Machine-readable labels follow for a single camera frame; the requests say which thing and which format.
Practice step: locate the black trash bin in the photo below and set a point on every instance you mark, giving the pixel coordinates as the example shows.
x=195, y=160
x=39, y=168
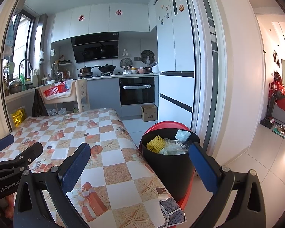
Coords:
x=166, y=171

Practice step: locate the large round wall rack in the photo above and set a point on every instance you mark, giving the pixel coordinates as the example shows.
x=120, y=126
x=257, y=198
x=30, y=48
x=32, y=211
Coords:
x=147, y=55

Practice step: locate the kitchen faucet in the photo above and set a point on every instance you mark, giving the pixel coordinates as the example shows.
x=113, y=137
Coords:
x=26, y=60

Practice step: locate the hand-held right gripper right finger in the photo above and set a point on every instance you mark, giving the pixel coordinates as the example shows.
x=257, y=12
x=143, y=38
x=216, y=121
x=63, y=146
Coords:
x=204, y=168

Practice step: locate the small round wall rack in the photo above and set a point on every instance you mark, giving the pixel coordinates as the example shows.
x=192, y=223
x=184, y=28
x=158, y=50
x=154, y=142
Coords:
x=126, y=62

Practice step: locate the white upper cabinets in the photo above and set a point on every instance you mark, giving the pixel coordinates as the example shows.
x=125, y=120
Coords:
x=102, y=21

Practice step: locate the large yellow wavy sponge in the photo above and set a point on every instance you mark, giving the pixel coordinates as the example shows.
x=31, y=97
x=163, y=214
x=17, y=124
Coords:
x=155, y=143

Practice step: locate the black bag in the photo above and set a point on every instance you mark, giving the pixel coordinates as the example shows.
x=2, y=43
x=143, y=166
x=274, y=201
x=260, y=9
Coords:
x=40, y=105

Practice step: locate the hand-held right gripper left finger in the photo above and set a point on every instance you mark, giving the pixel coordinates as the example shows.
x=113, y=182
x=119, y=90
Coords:
x=77, y=166

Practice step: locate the black range hood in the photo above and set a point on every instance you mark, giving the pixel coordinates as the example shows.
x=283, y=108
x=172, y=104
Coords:
x=95, y=47

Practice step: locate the white rice cooker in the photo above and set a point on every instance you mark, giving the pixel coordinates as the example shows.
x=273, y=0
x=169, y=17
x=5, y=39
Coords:
x=155, y=68

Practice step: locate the black built-in oven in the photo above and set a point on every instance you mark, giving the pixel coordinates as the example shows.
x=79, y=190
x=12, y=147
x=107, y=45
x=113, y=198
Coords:
x=136, y=91

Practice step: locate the cardboard box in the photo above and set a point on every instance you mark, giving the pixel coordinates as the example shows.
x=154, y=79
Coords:
x=149, y=113

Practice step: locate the gold foil bag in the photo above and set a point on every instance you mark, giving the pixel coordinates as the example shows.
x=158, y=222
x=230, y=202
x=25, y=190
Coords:
x=19, y=117

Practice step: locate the black wok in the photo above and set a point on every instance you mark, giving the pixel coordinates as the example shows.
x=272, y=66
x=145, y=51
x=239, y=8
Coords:
x=105, y=67

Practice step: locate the red plastic basket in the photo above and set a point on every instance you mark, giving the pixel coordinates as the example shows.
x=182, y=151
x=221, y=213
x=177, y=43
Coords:
x=52, y=91

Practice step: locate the pile of papers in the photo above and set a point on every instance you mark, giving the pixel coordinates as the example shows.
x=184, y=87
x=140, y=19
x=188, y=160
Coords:
x=283, y=131

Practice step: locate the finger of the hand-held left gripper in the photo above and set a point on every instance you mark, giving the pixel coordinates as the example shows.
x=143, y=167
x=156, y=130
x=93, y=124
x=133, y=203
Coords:
x=30, y=150
x=4, y=142

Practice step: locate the beige storage trolley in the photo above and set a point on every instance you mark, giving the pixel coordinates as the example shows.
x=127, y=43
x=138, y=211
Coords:
x=79, y=92

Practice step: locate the kitchen window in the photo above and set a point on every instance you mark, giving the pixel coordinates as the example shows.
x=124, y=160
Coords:
x=21, y=45

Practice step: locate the white refrigerator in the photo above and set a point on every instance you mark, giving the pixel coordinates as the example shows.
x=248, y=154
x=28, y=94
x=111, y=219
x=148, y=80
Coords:
x=175, y=52

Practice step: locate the upright vacuum cleaner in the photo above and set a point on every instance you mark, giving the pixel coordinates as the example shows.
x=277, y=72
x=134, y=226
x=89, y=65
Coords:
x=270, y=109

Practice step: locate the red cabinet decal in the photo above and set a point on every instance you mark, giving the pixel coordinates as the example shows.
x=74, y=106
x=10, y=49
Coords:
x=81, y=18
x=119, y=12

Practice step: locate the metal sink pot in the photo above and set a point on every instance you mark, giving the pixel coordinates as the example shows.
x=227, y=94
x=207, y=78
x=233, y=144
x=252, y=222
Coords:
x=15, y=87

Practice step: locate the metal cooking pot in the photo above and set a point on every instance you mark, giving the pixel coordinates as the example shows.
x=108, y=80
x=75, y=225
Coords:
x=85, y=70

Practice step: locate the pink pot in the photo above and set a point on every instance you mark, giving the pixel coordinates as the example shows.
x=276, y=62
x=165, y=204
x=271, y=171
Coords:
x=141, y=70

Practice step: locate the group of fridge magnets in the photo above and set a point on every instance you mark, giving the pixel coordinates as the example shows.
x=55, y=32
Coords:
x=181, y=7

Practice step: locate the clear plastic bag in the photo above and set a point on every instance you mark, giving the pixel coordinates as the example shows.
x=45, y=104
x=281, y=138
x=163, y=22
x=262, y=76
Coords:
x=178, y=148

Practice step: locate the grey sliding door frame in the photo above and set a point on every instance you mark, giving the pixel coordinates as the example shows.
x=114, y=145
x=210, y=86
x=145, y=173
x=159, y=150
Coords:
x=211, y=64

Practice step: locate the grey kitchen counter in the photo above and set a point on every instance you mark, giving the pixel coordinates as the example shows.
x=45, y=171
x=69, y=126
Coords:
x=102, y=92

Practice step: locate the red stool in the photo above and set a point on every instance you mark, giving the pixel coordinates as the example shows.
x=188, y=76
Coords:
x=161, y=124

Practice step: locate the checkered starfish tablecloth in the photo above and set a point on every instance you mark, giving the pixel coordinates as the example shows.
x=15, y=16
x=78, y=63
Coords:
x=97, y=133

